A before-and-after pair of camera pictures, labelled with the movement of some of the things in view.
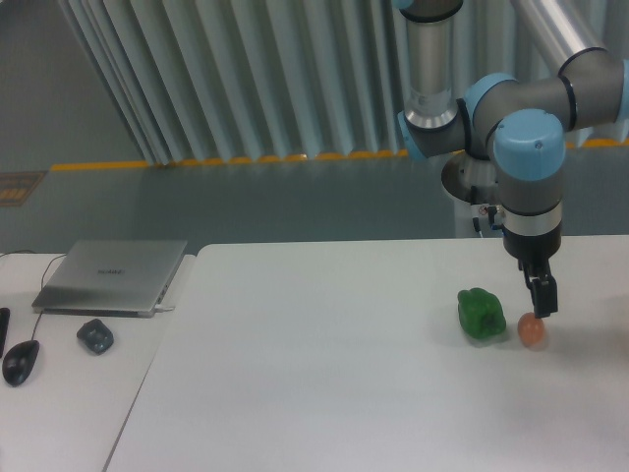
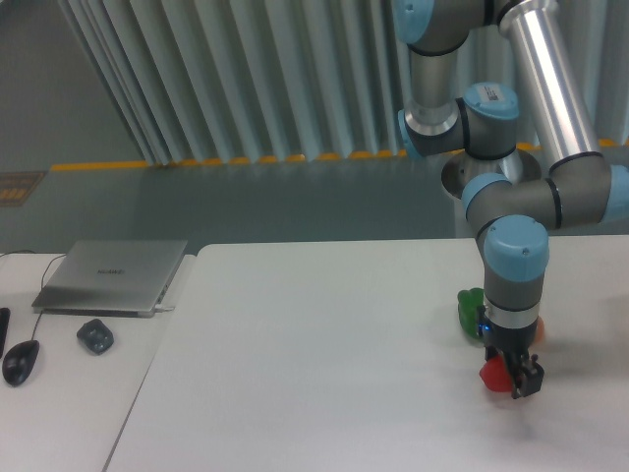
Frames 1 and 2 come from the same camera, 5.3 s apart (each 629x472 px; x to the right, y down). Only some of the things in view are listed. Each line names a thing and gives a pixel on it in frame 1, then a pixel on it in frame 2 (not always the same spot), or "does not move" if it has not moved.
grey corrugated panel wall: x=205 y=81 does not move
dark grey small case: x=96 y=336 does not move
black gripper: x=539 y=247 to x=509 y=340
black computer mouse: x=19 y=361 does not move
